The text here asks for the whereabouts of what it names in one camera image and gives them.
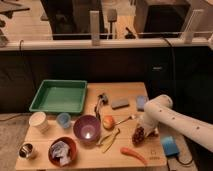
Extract dark red grape bunch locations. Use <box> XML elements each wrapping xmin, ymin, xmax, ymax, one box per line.
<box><xmin>132</xmin><ymin>127</ymin><xmax>145</xmax><ymax>146</ymax></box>

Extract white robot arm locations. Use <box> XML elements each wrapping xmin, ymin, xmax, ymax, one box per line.
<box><xmin>139</xmin><ymin>94</ymin><xmax>213</xmax><ymax>152</ymax></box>

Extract metal spoon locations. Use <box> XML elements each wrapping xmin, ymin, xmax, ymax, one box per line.
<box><xmin>115</xmin><ymin>115</ymin><xmax>136</xmax><ymax>125</ymax></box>

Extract orange carrot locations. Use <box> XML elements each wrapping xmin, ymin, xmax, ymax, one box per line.
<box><xmin>120</xmin><ymin>147</ymin><xmax>147</xmax><ymax>165</ymax></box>

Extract yellow tongs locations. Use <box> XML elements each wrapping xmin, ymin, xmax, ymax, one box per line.
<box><xmin>97</xmin><ymin>128</ymin><xmax>120</xmax><ymax>153</ymax></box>

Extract grey rectangular block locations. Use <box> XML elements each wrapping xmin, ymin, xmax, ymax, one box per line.
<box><xmin>111</xmin><ymin>99</ymin><xmax>129</xmax><ymax>110</ymax></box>

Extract red yellow apple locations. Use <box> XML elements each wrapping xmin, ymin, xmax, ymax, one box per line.
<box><xmin>102</xmin><ymin>115</ymin><xmax>115</xmax><ymax>130</ymax></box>

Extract purple bowl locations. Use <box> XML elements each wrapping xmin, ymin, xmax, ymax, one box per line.
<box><xmin>73</xmin><ymin>115</ymin><xmax>101</xmax><ymax>143</ymax></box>

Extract light blue small cup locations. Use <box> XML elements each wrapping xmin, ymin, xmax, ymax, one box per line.
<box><xmin>56</xmin><ymin>113</ymin><xmax>71</xmax><ymax>129</ymax></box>

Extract red bowl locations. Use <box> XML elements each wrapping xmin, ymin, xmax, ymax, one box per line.
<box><xmin>48</xmin><ymin>137</ymin><xmax>77</xmax><ymax>167</ymax></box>

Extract crumpled white paper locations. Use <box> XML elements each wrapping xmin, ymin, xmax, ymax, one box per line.
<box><xmin>51</xmin><ymin>141</ymin><xmax>71</xmax><ymax>166</ymax></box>

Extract green plastic tray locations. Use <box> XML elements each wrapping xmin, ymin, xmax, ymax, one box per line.
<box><xmin>29</xmin><ymin>80</ymin><xmax>87</xmax><ymax>115</ymax></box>

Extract white paper cup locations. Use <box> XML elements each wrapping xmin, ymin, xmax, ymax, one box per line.
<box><xmin>29</xmin><ymin>112</ymin><xmax>49</xmax><ymax>133</ymax></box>

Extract small metal cup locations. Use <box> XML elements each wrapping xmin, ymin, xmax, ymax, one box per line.
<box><xmin>18</xmin><ymin>143</ymin><xmax>37</xmax><ymax>159</ymax></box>

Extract black handled tool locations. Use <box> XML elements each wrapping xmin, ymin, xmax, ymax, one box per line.
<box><xmin>94</xmin><ymin>93</ymin><xmax>108</xmax><ymax>120</ymax></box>

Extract black cable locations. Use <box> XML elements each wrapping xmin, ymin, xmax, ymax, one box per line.
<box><xmin>160</xmin><ymin>36</ymin><xmax>178</xmax><ymax>101</ymax></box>

